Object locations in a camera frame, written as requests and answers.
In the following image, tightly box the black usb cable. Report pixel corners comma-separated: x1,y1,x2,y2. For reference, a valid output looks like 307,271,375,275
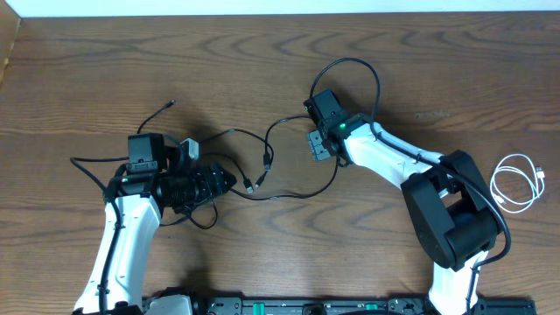
136,99,276,189
187,115,340,231

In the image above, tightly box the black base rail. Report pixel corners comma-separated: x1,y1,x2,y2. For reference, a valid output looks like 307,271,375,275
142,286,538,315

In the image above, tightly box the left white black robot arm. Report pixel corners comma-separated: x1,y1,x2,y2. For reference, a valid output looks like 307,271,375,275
73,163,237,314

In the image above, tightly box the white usb cable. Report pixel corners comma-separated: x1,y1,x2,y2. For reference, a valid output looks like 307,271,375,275
489,153,547,214

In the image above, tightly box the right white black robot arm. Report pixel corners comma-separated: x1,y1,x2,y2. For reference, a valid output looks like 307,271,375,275
310,111,509,314

